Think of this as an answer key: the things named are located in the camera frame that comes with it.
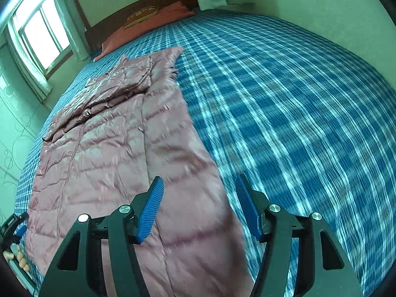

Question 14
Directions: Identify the pink quilted down coat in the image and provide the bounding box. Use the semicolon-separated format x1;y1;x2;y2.
25;47;253;296

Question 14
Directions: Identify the person's left hand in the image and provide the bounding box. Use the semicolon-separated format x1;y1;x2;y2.
3;244;30;272

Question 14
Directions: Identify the blue plaid bed sheet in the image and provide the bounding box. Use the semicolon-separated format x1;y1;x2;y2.
15;11;395;296

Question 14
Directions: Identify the green patterned wardrobe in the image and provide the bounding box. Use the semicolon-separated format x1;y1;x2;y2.
0;43;49;221

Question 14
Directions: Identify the brown wooden headboard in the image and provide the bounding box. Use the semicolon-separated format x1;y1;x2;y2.
85;0;199;51

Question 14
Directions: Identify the embroidered brown cushion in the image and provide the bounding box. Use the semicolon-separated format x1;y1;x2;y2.
123;5;159;29

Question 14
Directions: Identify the orange red pillow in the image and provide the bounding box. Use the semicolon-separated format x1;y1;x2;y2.
93;1;195;62

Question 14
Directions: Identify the bright window with frame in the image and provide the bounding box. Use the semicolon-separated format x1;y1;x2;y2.
7;0;73;78

